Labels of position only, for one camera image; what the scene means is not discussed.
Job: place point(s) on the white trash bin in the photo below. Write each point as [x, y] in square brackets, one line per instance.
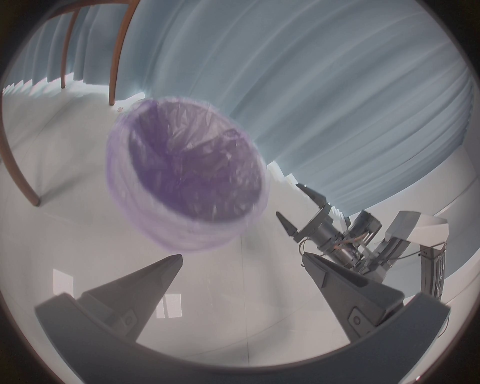
[176, 232]

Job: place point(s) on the wooden chair with cream cushions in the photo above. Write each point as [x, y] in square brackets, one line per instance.
[113, 75]

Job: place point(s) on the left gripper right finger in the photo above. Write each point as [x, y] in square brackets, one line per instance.
[348, 296]

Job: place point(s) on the purple plastic bag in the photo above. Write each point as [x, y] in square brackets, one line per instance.
[187, 168]

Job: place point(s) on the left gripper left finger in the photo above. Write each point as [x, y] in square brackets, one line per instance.
[135, 296]

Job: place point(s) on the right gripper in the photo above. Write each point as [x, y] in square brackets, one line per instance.
[320, 228]

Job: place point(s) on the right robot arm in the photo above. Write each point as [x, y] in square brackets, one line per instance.
[408, 232]

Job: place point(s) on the pale blue curtain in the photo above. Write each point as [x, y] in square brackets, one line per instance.
[300, 75]

